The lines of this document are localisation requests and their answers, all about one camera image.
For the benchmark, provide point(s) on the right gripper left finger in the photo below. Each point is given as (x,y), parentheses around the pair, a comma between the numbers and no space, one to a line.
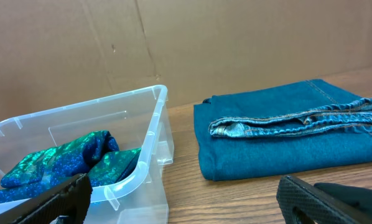
(67,202)

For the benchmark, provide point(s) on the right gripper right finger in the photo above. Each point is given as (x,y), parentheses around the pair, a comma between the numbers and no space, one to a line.
(301,202)

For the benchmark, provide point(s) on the blue green sequin garment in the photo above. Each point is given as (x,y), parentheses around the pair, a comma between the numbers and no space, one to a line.
(96,154)

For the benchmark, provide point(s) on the folded blue denim jeans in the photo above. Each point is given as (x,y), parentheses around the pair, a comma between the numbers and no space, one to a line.
(286,129)

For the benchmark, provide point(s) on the clear plastic storage bin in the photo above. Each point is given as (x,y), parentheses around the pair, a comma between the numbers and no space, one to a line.
(136,119)

